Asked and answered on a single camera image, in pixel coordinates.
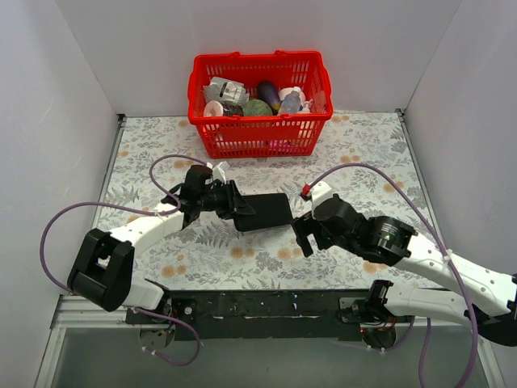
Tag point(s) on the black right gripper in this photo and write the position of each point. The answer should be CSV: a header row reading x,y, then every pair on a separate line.
x,y
308,233

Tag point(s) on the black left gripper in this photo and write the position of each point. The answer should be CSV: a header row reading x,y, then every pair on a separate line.
x,y
233,200

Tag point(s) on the purple eggplant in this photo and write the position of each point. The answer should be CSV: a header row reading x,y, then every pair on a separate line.
x,y
268,93

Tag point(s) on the red plastic shopping basket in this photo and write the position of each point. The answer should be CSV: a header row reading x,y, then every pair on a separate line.
x,y
261,136

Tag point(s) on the white paper cup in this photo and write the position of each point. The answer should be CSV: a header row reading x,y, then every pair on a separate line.
x,y
213,109

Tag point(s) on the white pump bottle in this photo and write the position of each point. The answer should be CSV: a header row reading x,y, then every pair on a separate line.
x,y
306,107

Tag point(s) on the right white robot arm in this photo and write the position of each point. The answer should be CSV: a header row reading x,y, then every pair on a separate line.
x,y
469,293

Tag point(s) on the black zip tool case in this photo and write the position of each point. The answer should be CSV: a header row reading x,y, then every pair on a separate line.
x,y
264,211

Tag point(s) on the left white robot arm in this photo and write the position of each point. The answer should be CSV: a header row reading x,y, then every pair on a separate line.
x,y
103,269

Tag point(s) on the floral table mat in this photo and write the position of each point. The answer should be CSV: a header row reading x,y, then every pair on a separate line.
x,y
176,260

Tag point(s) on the aluminium frame rail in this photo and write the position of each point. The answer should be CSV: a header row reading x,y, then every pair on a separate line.
x,y
377,136

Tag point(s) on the crumpled silver foil pouch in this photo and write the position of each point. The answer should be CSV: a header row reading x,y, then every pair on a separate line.
x,y
225,90

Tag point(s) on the clear plastic bottle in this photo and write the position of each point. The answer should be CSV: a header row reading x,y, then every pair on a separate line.
x,y
291,104

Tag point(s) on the white bowl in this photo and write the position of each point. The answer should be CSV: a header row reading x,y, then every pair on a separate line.
x,y
287,90

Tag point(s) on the black table edge rail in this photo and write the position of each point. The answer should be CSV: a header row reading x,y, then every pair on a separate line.
x,y
276,313

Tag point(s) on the green round melon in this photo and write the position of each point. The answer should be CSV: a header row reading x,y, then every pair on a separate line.
x,y
256,107

